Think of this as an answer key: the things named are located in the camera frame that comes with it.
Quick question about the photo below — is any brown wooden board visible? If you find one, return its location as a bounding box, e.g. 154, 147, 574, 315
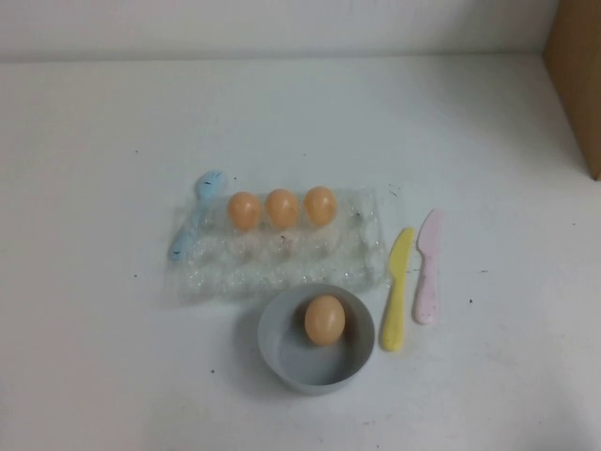
543, 0, 601, 182

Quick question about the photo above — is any yellow plastic knife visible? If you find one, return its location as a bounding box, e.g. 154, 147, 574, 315
378, 226, 416, 353

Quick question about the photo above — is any brown egg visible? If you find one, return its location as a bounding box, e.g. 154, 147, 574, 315
265, 188, 301, 230
303, 295, 347, 348
303, 185, 339, 227
226, 191, 262, 232

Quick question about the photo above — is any pink plastic knife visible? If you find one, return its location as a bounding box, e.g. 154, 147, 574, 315
411, 208, 446, 327

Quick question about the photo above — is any grey round bowl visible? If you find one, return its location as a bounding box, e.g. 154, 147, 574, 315
256, 282, 378, 393

